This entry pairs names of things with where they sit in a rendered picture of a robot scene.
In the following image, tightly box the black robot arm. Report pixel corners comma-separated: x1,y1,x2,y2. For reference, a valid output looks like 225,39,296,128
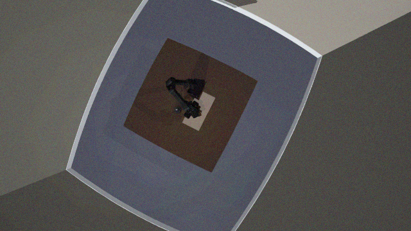
166,77,200,118

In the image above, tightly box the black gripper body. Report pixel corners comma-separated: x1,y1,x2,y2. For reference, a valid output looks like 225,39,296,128
184,101,199,119

